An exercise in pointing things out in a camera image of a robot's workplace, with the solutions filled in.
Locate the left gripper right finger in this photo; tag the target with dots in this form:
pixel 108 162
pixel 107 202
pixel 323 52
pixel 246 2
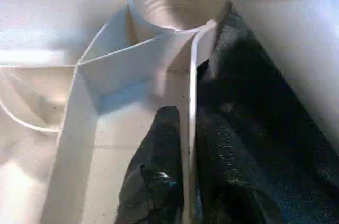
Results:
pixel 233 181

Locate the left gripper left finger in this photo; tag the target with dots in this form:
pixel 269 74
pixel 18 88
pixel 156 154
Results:
pixel 153 181

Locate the black work mat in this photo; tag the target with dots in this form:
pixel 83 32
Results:
pixel 265 118

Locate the white plastic table top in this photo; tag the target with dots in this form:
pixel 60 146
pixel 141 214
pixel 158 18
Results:
pixel 79 75

